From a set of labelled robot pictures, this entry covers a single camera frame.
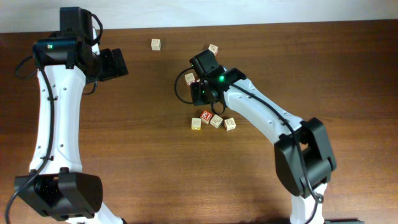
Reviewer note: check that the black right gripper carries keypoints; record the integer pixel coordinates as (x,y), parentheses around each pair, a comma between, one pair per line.
(198,99)

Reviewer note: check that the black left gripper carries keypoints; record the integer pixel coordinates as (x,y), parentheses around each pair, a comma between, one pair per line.
(116,63)

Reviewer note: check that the red letter block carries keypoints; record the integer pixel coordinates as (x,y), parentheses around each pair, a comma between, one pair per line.
(206,117)

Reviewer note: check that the wooden block cluster bottom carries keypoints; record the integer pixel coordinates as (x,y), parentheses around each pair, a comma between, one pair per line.
(216,121)

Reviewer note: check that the wooden block cluster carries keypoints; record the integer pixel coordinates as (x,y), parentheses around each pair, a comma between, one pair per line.
(196,124)
(216,121)
(189,78)

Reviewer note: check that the wooden block with swirl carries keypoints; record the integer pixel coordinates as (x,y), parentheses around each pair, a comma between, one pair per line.
(229,124)

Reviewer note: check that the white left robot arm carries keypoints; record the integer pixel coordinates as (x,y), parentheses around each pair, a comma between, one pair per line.
(66,62)

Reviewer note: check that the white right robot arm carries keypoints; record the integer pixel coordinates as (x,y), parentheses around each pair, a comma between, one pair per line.
(304,159)

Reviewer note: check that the wooden block far right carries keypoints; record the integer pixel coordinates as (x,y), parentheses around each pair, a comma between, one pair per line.
(213,49)

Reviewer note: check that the wooden block far left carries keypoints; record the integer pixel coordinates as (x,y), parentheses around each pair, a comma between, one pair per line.
(156,44)

